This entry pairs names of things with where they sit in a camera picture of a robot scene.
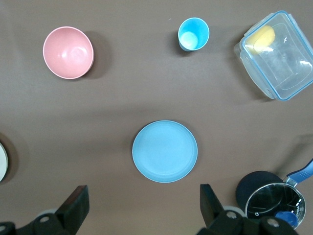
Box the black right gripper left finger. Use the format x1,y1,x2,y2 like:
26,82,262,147
31,185,89,235

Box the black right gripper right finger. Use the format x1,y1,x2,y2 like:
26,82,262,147
198,183,262,235

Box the light blue plate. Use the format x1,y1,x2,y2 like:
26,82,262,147
132,119,199,184

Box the small dark blue round object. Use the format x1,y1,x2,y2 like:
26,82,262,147
274,211,299,227

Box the beige plate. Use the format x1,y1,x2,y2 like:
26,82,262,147
0,141,11,183

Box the brown table cover sheet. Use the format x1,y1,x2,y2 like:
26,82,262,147
0,0,313,235

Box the pink bowl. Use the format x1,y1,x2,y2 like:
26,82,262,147
43,26,95,80

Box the clear plastic lidded container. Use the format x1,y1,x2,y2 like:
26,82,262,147
233,10,313,101

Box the light blue cup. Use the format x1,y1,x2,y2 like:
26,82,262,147
178,17,210,52

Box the yellow round food item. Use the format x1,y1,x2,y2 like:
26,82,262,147
246,25,276,53

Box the saucepan with blue handle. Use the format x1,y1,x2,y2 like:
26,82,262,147
236,158,313,232

